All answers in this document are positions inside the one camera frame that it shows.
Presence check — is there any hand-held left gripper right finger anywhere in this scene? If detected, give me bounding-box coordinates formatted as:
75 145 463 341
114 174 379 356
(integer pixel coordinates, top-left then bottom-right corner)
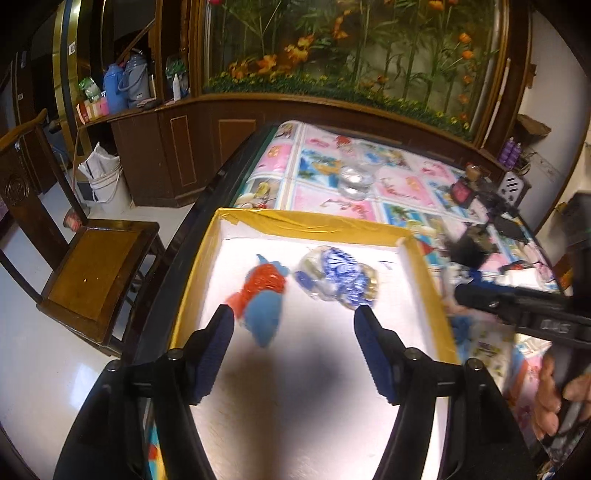
353 305 539 480

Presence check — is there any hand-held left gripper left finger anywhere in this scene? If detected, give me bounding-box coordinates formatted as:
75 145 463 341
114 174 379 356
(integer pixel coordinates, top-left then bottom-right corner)
53 305 236 480

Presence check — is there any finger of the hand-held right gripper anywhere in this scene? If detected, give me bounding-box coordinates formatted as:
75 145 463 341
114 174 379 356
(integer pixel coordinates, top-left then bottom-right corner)
455 282 591 343

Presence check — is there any blue and red fluffy cloth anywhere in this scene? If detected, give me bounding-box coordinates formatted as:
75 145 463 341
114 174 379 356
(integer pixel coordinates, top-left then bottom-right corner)
226 254 291 349

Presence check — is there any blue patterned plastic bag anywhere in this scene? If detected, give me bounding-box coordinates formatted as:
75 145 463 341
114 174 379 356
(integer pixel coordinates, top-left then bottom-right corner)
294 246 380 310

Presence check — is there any yellow taped cardboard box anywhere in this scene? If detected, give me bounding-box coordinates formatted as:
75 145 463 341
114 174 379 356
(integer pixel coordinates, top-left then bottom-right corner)
148 208 462 480

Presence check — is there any person's right hand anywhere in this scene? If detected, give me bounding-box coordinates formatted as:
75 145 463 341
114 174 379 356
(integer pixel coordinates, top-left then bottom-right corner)
532 356 591 440

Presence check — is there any black cylindrical container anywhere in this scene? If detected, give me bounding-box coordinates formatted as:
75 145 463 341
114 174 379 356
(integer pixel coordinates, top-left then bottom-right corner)
450 231 491 269

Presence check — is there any black device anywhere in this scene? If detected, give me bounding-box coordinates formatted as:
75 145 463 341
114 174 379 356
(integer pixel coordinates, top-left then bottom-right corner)
480 185 529 241

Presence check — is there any grey phone stand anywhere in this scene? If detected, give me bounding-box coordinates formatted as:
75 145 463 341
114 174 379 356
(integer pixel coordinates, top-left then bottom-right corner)
498 171 529 204

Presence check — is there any black jar with red label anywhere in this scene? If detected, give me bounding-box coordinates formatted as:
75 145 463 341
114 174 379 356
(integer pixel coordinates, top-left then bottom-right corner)
451 164 483 206

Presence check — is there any wooden chair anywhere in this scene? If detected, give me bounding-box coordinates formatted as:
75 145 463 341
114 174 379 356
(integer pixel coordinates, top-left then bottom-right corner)
0 108 160 358

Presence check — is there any clear plastic cup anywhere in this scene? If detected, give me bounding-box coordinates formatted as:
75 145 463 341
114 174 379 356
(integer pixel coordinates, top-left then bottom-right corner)
337 143 384 200

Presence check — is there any printed cartoon tablecloth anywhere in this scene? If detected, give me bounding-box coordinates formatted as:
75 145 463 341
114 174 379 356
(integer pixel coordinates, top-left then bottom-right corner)
148 121 571 480

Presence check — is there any white plastic bucket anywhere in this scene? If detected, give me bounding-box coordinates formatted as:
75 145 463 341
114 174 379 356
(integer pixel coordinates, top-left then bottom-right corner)
76 142 134 215

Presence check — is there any pink box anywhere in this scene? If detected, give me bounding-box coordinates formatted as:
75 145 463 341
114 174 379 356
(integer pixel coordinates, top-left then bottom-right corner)
76 99 109 124

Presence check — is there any grey thermos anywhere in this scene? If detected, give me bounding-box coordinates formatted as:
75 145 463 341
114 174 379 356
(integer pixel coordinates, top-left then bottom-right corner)
121 48 155 108

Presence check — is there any blue thermos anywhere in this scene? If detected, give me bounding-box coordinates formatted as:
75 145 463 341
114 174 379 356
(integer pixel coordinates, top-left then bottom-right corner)
102 64 127 114

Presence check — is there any green snack bag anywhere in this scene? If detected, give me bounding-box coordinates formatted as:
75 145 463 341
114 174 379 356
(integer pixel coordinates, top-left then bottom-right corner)
78 78 103 103

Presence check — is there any artificial flower display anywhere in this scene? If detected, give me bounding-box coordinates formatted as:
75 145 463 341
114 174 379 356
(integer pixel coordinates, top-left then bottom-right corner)
203 0 509 139

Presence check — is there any brown wall shelf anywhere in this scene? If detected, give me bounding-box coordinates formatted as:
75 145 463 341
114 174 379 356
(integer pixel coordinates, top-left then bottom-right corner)
516 113 552 139

